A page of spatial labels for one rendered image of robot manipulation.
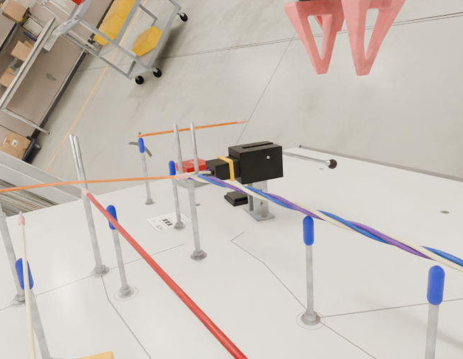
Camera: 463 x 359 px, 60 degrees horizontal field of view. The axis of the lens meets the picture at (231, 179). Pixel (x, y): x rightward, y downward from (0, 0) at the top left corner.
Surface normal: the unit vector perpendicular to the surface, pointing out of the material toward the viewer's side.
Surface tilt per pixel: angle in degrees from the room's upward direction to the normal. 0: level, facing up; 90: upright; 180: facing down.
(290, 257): 50
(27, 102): 90
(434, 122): 0
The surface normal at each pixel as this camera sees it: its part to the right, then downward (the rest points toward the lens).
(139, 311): -0.08, -0.95
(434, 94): -0.70, -0.44
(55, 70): 0.55, 0.19
